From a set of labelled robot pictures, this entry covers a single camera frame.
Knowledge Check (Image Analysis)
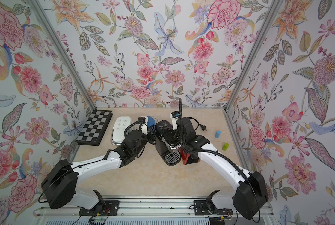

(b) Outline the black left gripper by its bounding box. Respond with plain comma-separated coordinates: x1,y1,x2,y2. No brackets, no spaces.
133,124,156,156

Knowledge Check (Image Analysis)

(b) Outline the black coffee machine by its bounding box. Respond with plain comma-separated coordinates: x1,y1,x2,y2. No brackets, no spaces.
154,120,182,166

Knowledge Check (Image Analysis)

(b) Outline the blue microfiber cloth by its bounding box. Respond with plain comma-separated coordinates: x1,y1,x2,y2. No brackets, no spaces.
147,116,156,129

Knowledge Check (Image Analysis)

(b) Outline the red coffee machine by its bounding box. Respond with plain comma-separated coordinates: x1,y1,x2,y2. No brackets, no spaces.
179,148,200,165

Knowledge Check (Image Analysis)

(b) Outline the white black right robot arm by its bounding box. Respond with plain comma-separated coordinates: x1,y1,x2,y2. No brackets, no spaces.
171,111,268,220

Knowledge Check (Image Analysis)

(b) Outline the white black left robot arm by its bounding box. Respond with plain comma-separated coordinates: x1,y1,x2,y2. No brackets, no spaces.
41,128,155,214

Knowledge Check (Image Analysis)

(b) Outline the white coffee machine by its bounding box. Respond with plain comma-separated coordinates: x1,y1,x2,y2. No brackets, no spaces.
110,116,132,146

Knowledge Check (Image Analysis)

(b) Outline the blue cylinder block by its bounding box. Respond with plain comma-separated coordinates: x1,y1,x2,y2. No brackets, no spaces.
214,131,221,138

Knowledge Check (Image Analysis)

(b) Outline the green cylinder block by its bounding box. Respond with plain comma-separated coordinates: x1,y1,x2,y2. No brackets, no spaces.
222,143,229,151

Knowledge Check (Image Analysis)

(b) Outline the black white chessboard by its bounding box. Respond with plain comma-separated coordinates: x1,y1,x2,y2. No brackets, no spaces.
76,110,113,146

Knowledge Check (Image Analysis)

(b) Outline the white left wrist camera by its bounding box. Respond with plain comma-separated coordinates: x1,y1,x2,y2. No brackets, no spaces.
138,116,148,136

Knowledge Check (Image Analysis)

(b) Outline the black power cable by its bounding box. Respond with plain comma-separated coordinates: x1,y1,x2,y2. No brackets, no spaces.
188,117,207,132

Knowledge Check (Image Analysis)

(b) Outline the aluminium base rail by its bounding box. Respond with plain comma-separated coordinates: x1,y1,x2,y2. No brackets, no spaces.
33,196,277,225

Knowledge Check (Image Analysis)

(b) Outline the aluminium frame post right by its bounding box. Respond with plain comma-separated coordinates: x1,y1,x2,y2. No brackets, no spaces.
223,1,282,113

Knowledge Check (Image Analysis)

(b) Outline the aluminium frame post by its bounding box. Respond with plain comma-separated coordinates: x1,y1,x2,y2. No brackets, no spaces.
27,0,97,110
223,1,282,113

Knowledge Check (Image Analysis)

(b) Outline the aluminium frame post left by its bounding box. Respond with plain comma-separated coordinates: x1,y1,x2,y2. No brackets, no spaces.
27,0,97,110

